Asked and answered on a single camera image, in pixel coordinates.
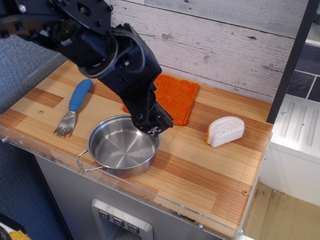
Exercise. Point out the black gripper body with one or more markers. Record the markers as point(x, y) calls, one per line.
point(132, 74)

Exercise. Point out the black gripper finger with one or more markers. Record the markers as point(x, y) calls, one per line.
point(159, 120)
point(140, 106)

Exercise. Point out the silver pot with handles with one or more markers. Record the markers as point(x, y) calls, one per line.
point(120, 148)

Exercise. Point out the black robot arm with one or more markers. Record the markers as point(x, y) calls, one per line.
point(82, 31)

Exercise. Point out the orange knitted rag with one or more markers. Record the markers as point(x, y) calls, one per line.
point(176, 96)

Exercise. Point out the white toy cheese wedge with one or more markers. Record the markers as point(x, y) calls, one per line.
point(224, 130)

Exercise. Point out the clear acrylic table guard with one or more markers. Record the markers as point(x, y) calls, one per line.
point(190, 191)

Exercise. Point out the silver cabinet button panel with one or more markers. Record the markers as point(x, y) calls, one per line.
point(116, 224)

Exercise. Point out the white toy sink unit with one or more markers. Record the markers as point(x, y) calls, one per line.
point(292, 159)

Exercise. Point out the blue handled toy fork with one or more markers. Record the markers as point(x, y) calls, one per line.
point(68, 122)

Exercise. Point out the dark right shelf post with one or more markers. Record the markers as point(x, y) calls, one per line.
point(295, 53)

